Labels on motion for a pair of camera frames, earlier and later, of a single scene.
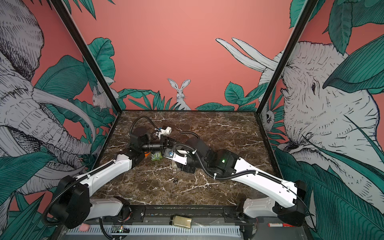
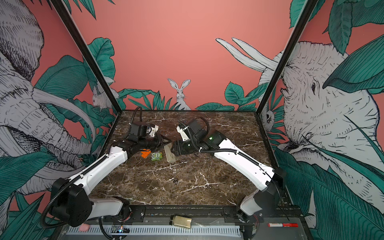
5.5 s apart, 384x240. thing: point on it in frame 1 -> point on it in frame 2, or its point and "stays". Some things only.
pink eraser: (84, 227) stays
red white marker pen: (280, 225) stays
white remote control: (180, 160) -> (170, 156)
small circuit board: (119, 229) stays
